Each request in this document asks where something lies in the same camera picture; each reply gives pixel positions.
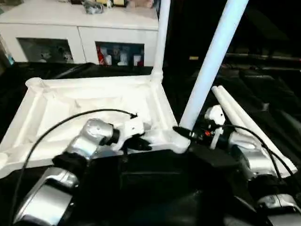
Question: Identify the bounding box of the white plastic table leg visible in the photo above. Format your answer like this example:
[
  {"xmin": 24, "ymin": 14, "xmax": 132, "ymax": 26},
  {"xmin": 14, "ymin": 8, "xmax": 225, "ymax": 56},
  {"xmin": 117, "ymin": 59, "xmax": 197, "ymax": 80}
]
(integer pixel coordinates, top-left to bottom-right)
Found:
[
  {"xmin": 211, "ymin": 86, "xmax": 286, "ymax": 178},
  {"xmin": 150, "ymin": 0, "xmax": 172, "ymax": 83},
  {"xmin": 179, "ymin": 0, "xmax": 250, "ymax": 131},
  {"xmin": 217, "ymin": 85, "xmax": 299, "ymax": 175}
]

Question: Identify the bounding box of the black plastic mat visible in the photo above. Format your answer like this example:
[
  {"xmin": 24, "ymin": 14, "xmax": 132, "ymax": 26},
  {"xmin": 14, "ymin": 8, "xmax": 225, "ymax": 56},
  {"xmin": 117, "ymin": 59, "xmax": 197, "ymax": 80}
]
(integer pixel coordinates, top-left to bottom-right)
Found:
[{"xmin": 0, "ymin": 60, "xmax": 301, "ymax": 226}]

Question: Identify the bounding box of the white plastic table top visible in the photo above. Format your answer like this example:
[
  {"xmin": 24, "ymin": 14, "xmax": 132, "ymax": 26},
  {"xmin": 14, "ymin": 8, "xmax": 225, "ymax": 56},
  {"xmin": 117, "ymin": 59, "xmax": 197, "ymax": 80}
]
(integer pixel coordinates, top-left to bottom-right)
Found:
[{"xmin": 0, "ymin": 74, "xmax": 191, "ymax": 180}]

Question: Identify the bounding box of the red bottle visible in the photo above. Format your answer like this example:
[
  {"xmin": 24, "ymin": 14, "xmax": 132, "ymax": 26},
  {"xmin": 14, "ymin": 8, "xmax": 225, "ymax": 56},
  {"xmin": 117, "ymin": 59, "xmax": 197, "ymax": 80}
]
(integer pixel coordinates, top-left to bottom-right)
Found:
[{"xmin": 96, "ymin": 46, "xmax": 105, "ymax": 65}]

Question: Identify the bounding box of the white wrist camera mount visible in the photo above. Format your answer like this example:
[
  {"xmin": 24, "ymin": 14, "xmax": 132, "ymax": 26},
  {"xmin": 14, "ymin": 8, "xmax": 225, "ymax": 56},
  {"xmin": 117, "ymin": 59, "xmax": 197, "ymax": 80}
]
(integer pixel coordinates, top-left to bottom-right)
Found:
[
  {"xmin": 204, "ymin": 105, "xmax": 227, "ymax": 150},
  {"xmin": 112, "ymin": 118, "xmax": 146, "ymax": 152}
]

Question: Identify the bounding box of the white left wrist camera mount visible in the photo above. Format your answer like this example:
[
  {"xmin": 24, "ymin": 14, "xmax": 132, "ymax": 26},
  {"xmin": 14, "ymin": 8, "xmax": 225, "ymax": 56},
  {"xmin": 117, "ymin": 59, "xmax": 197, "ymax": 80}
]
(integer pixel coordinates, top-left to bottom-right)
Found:
[{"xmin": 112, "ymin": 118, "xmax": 146, "ymax": 152}]

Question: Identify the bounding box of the white cabinet with glass doors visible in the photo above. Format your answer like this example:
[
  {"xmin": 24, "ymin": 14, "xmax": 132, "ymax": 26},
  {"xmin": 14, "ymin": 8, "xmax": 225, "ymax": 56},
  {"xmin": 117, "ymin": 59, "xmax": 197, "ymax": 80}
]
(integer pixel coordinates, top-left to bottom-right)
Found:
[{"xmin": 0, "ymin": 3, "xmax": 159, "ymax": 66}]

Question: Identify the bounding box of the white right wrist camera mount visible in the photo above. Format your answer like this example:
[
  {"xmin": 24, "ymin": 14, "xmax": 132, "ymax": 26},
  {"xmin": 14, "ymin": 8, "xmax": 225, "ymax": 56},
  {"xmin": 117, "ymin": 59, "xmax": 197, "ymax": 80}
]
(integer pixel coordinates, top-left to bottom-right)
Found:
[{"xmin": 204, "ymin": 105, "xmax": 227, "ymax": 150}]

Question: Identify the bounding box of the dark patterned jar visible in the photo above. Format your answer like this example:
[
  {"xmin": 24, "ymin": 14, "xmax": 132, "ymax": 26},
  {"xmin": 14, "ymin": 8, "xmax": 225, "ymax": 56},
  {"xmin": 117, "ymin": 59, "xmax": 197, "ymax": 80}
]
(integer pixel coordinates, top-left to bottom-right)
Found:
[{"xmin": 82, "ymin": 1, "xmax": 104, "ymax": 15}]

